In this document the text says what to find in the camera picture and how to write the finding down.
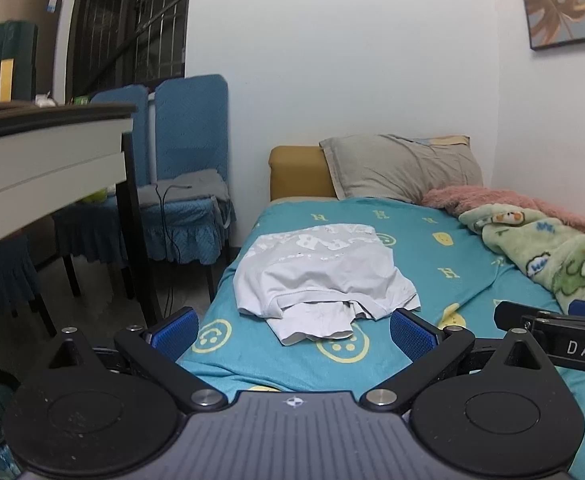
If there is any grey cloth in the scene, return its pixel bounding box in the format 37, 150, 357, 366
137, 169, 226, 208

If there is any grey pillow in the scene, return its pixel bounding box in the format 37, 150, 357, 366
319, 134, 484, 204

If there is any dark blue skirted chair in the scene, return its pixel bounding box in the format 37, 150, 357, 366
0, 232, 58, 339

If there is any black cable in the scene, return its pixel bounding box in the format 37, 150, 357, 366
154, 183, 193, 266

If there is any beige cabinet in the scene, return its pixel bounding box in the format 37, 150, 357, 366
0, 0, 66, 104

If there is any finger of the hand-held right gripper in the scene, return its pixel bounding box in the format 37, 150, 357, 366
493, 300, 585, 333

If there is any pink fluffy blanket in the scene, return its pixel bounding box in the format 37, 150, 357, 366
419, 185, 585, 243

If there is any dark window grille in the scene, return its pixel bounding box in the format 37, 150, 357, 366
66, 0, 194, 100

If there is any mustard yellow cushion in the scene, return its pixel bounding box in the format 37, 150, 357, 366
268, 145, 339, 202

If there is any white table with dark legs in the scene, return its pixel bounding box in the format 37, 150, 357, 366
0, 100, 164, 328

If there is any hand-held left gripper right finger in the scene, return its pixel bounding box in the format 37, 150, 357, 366
361, 307, 548, 413

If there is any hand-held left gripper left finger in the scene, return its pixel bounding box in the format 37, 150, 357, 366
47, 306, 228, 413

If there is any white t-shirt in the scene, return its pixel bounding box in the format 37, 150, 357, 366
232, 222, 422, 347

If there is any blue covered chair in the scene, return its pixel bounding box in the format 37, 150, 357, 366
52, 85, 151, 298
136, 74, 236, 303

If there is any teal smiley bed sheet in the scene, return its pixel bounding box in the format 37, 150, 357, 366
177, 196, 585, 480

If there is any green plush toy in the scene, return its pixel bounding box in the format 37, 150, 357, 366
80, 186, 110, 206

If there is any green printed blanket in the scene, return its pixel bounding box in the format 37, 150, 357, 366
458, 203, 585, 318

